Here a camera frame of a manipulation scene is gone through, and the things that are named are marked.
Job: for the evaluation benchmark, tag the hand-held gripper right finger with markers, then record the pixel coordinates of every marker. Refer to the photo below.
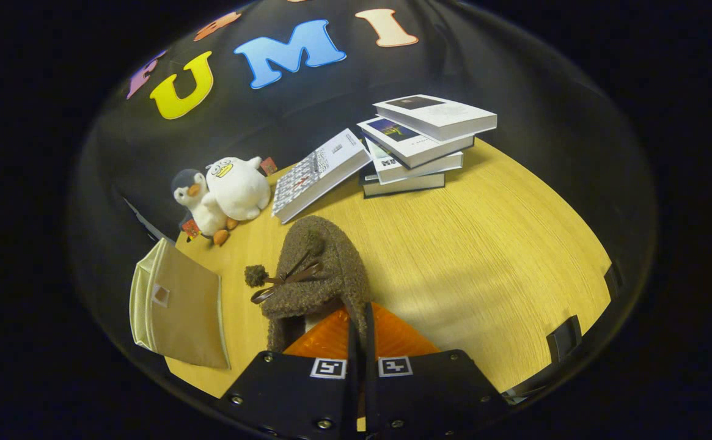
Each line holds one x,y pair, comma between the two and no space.
429,388

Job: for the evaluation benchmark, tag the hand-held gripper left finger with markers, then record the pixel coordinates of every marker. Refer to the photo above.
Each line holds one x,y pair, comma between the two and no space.
288,388

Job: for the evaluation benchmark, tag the beige fabric storage box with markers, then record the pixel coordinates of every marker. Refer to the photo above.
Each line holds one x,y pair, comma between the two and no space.
184,318

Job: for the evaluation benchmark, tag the brown fuzzy shoe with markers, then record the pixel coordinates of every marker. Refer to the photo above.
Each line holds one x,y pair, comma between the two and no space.
331,269

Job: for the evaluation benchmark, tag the black clamp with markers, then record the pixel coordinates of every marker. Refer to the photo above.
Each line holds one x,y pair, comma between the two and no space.
613,280
565,339

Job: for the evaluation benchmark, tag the blue white penguin plush toy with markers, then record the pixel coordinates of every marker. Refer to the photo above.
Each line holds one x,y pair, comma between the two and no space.
200,208

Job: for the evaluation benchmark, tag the white duck plush toy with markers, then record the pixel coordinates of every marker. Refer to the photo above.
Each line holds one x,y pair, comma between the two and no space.
239,189

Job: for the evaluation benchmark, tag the dark cover book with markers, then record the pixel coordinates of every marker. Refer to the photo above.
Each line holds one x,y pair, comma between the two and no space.
401,185

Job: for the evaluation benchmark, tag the grey patterned cover book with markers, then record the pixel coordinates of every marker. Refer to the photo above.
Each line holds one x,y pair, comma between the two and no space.
316,177

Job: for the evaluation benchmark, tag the white book with black letters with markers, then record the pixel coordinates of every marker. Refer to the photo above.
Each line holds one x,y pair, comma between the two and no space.
417,170

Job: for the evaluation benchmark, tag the white book with blue photo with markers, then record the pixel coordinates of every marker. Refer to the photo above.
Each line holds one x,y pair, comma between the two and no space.
411,143

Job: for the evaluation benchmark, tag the black backdrop cloth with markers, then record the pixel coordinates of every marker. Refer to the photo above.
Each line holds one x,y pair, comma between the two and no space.
484,73

